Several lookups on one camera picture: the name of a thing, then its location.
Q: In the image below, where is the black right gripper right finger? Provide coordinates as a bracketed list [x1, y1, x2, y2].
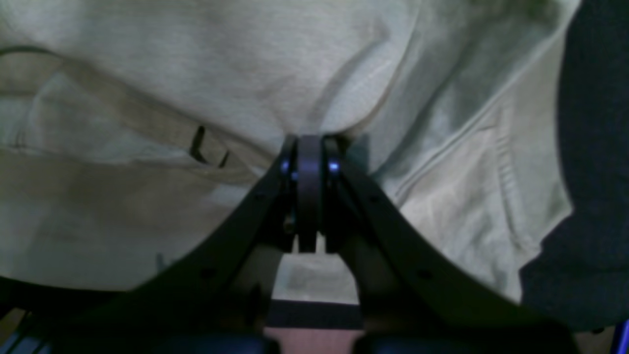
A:
[322, 138, 577, 350]

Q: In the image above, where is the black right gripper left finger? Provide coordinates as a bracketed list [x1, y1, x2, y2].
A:
[54, 136, 297, 350]

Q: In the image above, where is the black table cloth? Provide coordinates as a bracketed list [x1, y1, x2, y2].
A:
[0, 0, 629, 335]

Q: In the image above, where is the light green T-shirt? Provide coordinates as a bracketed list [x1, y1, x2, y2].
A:
[0, 0, 583, 305]

